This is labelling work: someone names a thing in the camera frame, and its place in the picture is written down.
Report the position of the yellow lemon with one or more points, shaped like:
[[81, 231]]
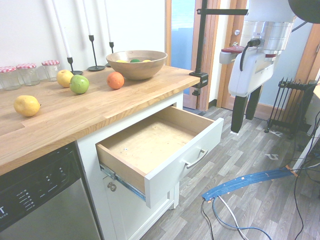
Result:
[[26, 106]]

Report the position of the wooden door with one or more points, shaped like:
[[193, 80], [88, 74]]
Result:
[[226, 82]]

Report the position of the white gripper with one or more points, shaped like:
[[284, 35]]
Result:
[[246, 75]]

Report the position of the green lime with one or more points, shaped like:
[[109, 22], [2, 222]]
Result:
[[134, 60]]

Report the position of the black round lamp head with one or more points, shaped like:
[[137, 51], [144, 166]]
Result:
[[305, 10]]

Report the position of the silver door deadbolt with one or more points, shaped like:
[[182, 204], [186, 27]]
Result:
[[236, 31]]

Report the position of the black camera stand with clamp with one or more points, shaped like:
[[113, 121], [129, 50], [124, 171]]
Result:
[[201, 50]]

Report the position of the white kitchen cabinet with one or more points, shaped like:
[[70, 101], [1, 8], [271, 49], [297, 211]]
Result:
[[87, 162]]

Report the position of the silver round door knob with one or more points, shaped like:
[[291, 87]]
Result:
[[112, 186]]

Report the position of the yellow apple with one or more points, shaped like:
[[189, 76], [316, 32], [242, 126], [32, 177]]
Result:
[[63, 78]]

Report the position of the metal drawer slide rail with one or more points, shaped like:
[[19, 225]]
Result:
[[125, 183]]

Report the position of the white wooden drawer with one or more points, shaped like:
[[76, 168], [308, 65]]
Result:
[[150, 135]]

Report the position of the wooden door frame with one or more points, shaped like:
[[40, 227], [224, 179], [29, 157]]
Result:
[[212, 50]]

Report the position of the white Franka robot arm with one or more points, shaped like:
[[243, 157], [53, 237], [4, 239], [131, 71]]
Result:
[[270, 12]]

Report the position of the green apple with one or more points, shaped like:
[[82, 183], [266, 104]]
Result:
[[79, 84]]

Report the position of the black oil radiator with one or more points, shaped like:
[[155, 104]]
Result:
[[290, 105]]

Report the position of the orange fruit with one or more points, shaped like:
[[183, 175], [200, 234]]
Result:
[[115, 80]]

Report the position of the stainless steel dishwasher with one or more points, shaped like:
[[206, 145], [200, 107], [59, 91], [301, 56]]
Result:
[[50, 212]]

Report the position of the yellow fruit in bowl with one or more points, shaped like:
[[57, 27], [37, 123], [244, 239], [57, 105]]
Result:
[[146, 60], [121, 61]]

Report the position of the glass jar checkered lid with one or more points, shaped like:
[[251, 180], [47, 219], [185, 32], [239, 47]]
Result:
[[51, 70], [9, 78], [28, 74]]

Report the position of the red grey wrist camera box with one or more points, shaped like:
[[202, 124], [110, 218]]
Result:
[[228, 56]]

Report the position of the wooden bowl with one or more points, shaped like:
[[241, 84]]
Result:
[[137, 70]]

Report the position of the black candle holder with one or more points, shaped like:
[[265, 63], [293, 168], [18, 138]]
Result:
[[111, 45], [70, 62], [96, 67]]

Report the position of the blue floor tape strip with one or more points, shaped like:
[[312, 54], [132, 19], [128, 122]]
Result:
[[240, 181]]

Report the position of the white cabinet door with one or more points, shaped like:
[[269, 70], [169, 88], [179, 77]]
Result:
[[130, 215]]

